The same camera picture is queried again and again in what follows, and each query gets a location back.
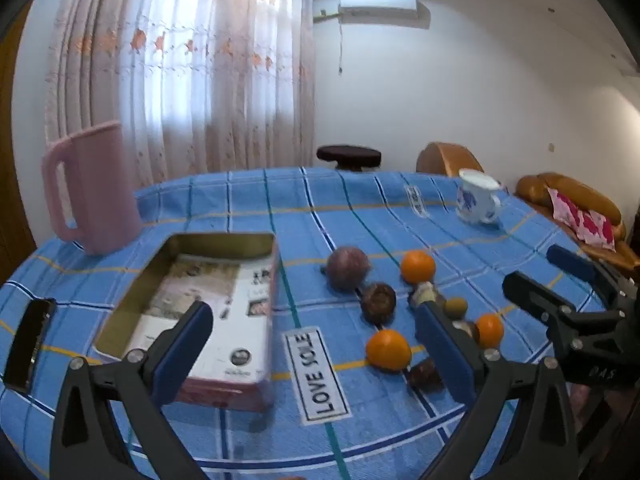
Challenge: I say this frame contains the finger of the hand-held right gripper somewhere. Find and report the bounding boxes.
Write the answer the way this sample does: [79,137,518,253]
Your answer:
[501,271,591,328]
[546,244,632,306]

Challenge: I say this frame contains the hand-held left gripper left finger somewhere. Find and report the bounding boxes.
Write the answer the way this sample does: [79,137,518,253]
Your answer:
[50,300,216,480]

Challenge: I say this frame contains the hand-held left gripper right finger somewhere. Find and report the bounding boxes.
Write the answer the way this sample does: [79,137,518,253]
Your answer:
[414,302,581,480]

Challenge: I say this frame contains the dark brown round fruit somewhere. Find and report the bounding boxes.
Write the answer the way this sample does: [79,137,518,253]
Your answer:
[406,358,445,392]
[360,282,397,325]

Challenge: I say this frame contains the small orange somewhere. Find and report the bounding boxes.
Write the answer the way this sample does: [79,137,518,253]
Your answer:
[475,312,505,350]

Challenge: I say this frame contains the large orange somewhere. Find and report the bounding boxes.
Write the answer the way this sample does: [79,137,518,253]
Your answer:
[400,250,437,285]
[366,329,412,372]

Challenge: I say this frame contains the rectangular tin box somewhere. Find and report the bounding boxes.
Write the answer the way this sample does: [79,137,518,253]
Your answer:
[92,232,280,413]

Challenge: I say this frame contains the small brown and white fruit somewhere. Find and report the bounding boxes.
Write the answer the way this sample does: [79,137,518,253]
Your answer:
[410,281,446,308]

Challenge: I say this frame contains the purple passion fruit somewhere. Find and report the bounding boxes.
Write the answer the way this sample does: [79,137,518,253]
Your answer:
[326,246,372,292]

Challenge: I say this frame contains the pink floral cushion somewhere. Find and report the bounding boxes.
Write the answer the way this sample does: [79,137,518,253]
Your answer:
[547,187,617,252]

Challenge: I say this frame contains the brown leather sofa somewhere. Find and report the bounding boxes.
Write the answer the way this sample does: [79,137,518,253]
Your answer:
[515,172,640,281]

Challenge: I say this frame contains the white floral mug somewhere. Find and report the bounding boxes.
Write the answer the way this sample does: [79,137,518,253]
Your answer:
[455,169,503,226]

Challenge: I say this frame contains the black smartphone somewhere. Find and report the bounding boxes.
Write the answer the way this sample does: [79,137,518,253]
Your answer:
[2,297,57,393]

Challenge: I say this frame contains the blue checked tablecloth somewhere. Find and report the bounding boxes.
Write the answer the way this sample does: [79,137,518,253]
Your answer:
[0,166,618,480]

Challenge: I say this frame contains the pink plastic pitcher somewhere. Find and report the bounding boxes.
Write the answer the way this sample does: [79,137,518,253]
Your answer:
[41,120,143,256]

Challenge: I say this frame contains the dark round stool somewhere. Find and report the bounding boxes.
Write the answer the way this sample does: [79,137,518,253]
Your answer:
[316,144,383,172]

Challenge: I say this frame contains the brown wooden door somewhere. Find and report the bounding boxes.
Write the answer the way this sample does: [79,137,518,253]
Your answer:
[0,10,38,271]

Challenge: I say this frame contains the sheer embroidered curtain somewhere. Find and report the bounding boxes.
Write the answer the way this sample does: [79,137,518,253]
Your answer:
[44,0,318,188]

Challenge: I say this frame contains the white air conditioner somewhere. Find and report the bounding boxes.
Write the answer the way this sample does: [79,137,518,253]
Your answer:
[314,0,432,31]

